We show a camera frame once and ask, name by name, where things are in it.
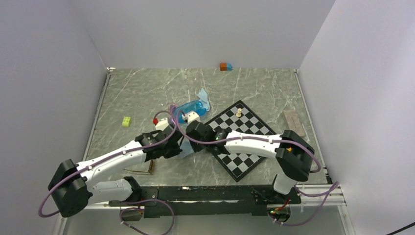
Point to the brown brick block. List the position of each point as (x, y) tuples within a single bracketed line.
[(293, 122)]

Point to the light blue cleaning cloth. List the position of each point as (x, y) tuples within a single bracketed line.
[(185, 147)]

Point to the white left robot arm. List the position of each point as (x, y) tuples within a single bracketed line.
[(76, 185)]

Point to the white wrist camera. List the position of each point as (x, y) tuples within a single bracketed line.
[(160, 124), (191, 117)]

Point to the purple pink sunglasses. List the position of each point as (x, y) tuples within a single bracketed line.
[(172, 110)]

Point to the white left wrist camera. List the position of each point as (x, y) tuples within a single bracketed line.
[(160, 124)]

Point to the cream chess piece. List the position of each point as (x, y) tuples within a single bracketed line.
[(239, 112)]

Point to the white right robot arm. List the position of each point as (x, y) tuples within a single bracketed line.
[(293, 154)]

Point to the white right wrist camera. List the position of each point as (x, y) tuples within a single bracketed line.
[(191, 117)]

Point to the lime green toy brick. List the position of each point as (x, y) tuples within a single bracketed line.
[(126, 121)]

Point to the orange block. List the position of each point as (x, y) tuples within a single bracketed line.
[(223, 67)]

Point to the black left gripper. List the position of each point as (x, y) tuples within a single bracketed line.
[(176, 150)]

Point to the brown sunglasses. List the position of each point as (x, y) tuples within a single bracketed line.
[(146, 168)]

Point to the black white chessboard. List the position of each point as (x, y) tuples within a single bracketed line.
[(252, 143)]

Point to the black base frame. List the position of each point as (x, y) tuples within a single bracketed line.
[(209, 200)]

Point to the light blue crumpled cloth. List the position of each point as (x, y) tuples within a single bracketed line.
[(204, 99)]

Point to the blue glasses case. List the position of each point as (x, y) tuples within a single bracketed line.
[(188, 107)]

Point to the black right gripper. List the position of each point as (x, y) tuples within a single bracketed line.
[(195, 148)]

